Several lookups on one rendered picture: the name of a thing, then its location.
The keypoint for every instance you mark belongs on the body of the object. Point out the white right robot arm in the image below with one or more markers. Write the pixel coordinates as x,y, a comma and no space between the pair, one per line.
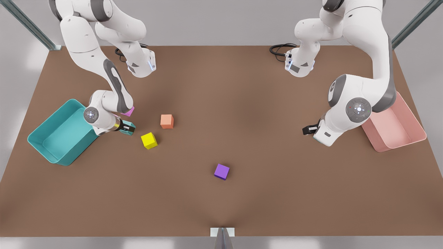
83,41

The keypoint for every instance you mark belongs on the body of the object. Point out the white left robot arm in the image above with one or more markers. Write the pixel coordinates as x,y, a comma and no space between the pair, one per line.
363,93

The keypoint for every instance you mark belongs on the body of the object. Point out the light blue cube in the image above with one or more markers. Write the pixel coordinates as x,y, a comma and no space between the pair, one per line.
131,123

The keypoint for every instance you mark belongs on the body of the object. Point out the pink cube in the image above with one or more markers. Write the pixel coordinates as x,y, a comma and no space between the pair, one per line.
129,111

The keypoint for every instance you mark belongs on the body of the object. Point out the yellow cube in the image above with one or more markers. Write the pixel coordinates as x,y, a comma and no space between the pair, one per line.
148,140

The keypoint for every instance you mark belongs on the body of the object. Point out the orange cube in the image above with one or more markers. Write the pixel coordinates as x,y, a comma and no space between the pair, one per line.
166,121

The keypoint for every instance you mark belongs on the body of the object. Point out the teal plastic bin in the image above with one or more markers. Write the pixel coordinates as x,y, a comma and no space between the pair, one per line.
59,135

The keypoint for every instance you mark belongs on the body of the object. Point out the pink plastic bin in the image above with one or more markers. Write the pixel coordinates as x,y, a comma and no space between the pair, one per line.
394,128

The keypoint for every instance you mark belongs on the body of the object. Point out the purple cube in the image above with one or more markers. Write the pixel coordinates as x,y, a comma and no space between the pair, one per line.
221,171

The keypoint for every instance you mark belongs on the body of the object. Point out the silver frame post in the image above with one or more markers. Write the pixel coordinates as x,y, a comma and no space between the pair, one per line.
31,26
415,22
222,237

